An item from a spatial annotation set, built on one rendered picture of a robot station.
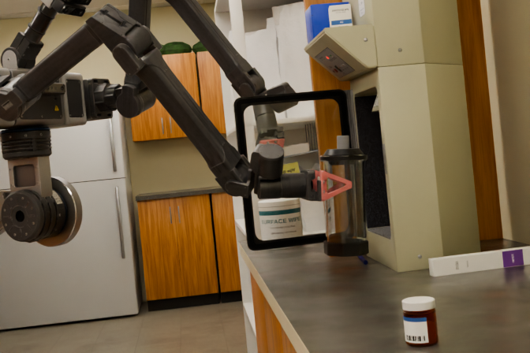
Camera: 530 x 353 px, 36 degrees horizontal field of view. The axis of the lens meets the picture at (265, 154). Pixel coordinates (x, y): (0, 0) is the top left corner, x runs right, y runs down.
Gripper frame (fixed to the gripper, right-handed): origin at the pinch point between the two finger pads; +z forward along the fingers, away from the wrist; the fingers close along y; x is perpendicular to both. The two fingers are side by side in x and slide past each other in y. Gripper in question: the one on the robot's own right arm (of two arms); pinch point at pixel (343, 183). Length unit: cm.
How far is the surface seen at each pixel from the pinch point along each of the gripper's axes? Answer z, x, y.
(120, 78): -78, -77, 558
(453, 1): 31, -44, 11
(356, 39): 3.5, -32.9, -0.9
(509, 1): 51, -46, 22
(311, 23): -2.8, -39.8, 19.2
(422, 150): 18.2, -7.3, -1.5
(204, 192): -8, 25, 497
